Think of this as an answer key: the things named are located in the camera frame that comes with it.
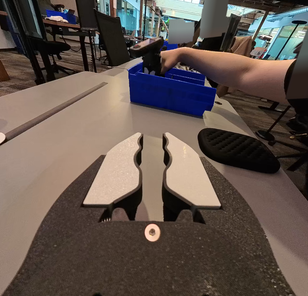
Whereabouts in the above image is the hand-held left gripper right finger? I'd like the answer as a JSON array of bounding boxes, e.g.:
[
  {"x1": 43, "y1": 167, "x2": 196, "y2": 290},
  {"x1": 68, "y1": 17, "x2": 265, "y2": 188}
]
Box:
[{"x1": 162, "y1": 132, "x2": 221, "y2": 221}]

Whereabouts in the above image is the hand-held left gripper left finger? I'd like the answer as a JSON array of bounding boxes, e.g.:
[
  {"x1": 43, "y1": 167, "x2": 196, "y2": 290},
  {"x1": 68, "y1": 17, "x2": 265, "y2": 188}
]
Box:
[{"x1": 83, "y1": 132, "x2": 143, "y2": 221}]

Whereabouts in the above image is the blue plastic parts bin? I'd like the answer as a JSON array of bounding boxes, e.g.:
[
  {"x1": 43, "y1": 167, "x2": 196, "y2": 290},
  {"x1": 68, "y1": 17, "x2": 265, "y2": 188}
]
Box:
[{"x1": 128, "y1": 61, "x2": 217, "y2": 116}]

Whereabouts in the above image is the person's right forearm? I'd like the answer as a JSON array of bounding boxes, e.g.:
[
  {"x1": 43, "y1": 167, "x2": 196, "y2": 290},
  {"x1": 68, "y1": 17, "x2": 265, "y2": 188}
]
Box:
[{"x1": 183, "y1": 47, "x2": 297, "y2": 103}]

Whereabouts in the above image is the grey desk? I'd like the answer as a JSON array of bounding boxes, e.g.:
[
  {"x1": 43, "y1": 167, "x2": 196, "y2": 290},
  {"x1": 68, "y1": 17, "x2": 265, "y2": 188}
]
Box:
[{"x1": 0, "y1": 58, "x2": 308, "y2": 296}]

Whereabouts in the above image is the wooden office desk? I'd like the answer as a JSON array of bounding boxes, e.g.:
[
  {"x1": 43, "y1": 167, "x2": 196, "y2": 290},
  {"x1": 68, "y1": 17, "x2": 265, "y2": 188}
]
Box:
[{"x1": 43, "y1": 19, "x2": 97, "y2": 73}]

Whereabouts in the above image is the person's right hand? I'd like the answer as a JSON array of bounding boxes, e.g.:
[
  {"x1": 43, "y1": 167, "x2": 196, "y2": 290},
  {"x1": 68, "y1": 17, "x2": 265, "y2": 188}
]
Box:
[{"x1": 159, "y1": 48, "x2": 187, "y2": 75}]

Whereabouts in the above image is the black floor lamp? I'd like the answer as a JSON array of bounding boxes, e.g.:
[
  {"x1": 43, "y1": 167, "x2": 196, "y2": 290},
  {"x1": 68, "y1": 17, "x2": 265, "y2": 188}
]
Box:
[
  {"x1": 274, "y1": 20, "x2": 307, "y2": 60},
  {"x1": 140, "y1": 0, "x2": 152, "y2": 40}
]

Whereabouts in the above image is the black textured wrist rest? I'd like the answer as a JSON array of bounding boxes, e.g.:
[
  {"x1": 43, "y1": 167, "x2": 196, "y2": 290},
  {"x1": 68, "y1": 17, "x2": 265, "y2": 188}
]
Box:
[{"x1": 198, "y1": 128, "x2": 281, "y2": 174}]

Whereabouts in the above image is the black computer monitor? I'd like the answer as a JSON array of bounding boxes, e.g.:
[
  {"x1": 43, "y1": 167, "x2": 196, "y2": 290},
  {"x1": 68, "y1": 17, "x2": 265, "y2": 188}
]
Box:
[{"x1": 73, "y1": 0, "x2": 98, "y2": 30}]

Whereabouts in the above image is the small blue storage bin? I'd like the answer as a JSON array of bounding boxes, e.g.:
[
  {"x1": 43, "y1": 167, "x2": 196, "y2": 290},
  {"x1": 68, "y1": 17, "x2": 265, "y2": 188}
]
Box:
[{"x1": 46, "y1": 9, "x2": 77, "y2": 24}]

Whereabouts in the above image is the dark tilted monitor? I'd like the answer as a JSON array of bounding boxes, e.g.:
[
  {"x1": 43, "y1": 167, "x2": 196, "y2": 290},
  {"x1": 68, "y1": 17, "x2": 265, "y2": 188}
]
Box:
[{"x1": 220, "y1": 13, "x2": 241, "y2": 51}]

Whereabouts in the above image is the round black stand base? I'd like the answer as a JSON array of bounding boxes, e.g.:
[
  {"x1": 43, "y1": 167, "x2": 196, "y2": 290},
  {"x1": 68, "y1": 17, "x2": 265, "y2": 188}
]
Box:
[{"x1": 255, "y1": 130, "x2": 275, "y2": 141}]

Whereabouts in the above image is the beige jacket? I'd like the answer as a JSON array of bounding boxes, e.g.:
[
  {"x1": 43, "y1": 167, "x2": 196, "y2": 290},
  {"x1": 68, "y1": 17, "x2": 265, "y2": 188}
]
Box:
[{"x1": 229, "y1": 36, "x2": 253, "y2": 57}]

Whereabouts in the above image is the low black office chair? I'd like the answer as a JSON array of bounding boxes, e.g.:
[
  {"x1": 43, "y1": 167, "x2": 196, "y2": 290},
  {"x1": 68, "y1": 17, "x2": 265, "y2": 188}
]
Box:
[{"x1": 36, "y1": 40, "x2": 80, "y2": 85}]

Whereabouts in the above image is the dark framed glass panel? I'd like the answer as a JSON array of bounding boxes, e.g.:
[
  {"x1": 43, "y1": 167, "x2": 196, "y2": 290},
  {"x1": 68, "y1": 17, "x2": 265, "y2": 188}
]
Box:
[{"x1": 13, "y1": 0, "x2": 47, "y2": 40}]

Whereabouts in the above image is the person's black shirt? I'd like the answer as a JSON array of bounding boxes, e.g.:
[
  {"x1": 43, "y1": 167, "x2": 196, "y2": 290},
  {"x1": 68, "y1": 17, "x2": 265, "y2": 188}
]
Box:
[{"x1": 283, "y1": 59, "x2": 308, "y2": 123}]

